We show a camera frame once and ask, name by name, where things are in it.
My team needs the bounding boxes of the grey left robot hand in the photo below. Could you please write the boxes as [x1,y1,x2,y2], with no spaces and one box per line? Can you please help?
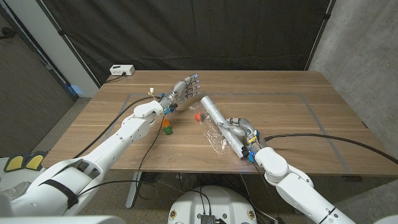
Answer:
[159,73,201,115]

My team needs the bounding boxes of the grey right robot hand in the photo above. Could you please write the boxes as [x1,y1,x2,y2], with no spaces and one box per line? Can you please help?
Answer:
[216,117,268,156]

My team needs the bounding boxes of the plastic wrap roll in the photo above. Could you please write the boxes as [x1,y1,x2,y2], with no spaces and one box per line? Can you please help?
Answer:
[200,95,251,159]

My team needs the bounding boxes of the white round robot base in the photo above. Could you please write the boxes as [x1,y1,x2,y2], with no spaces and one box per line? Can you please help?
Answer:
[167,185,258,224]

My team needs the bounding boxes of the orange green toy carrot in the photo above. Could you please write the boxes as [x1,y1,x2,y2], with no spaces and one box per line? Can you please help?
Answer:
[161,118,174,136]

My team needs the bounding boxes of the black backdrop curtain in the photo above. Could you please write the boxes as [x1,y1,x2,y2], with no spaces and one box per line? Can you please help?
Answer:
[42,0,332,86]

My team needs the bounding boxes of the white power strip box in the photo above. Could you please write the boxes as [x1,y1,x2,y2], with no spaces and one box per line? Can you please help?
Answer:
[109,64,136,77]

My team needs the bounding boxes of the grey table leg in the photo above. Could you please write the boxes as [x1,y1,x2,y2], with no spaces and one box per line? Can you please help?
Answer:
[124,172,144,209]

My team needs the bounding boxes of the black backdrop stand pole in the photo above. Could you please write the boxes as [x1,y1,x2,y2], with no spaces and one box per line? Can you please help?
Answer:
[306,0,336,71]
[35,0,102,88]

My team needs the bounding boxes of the yellow black foot pedal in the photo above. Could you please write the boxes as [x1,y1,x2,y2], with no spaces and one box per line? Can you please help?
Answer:
[3,154,25,173]
[24,151,47,171]

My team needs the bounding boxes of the grey white sneaker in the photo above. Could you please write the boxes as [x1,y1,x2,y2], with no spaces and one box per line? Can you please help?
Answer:
[1,181,32,200]

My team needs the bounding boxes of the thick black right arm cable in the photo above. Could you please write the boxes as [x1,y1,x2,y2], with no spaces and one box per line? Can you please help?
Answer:
[263,133,398,165]

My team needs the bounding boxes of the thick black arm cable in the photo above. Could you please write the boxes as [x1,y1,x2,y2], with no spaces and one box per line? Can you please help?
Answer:
[263,133,398,165]
[73,95,162,159]

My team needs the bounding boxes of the thin black left wrist cable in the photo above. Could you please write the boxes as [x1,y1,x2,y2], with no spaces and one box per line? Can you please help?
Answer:
[76,114,165,202]

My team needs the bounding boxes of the black power strip cable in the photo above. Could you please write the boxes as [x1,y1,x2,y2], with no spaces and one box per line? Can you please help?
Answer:
[104,73,127,84]

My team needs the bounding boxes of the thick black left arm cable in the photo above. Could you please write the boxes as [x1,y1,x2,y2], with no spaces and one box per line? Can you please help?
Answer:
[73,95,162,159]

